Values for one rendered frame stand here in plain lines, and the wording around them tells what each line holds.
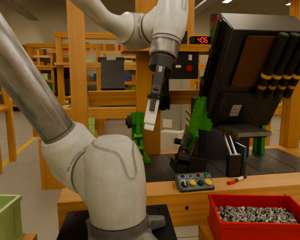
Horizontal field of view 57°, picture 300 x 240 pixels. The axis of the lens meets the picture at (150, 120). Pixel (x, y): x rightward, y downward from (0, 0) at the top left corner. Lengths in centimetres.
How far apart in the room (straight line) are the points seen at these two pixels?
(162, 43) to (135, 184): 40
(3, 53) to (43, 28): 1093
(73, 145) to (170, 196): 51
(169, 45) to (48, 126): 41
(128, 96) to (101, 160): 109
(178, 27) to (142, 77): 83
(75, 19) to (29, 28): 1017
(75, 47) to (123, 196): 111
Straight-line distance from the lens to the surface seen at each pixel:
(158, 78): 75
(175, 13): 86
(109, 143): 69
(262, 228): 100
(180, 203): 119
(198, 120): 136
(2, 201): 114
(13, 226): 110
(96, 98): 173
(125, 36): 94
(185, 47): 159
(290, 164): 168
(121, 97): 173
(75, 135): 83
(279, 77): 131
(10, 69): 78
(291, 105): 206
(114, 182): 68
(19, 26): 1191
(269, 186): 134
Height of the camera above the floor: 139
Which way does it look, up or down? 10 degrees down
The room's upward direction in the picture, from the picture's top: straight up
